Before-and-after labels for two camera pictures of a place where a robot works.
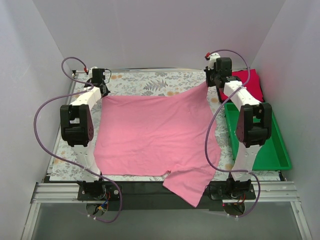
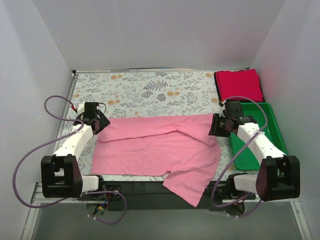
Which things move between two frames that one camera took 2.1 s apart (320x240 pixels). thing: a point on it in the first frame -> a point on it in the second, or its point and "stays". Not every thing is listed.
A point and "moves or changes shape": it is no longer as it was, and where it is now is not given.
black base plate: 153,196 stays
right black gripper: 210,78 -> 216,125
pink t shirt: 175,132 moves or changes shape
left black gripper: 104,91 -> 100,122
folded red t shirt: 253,85 stays
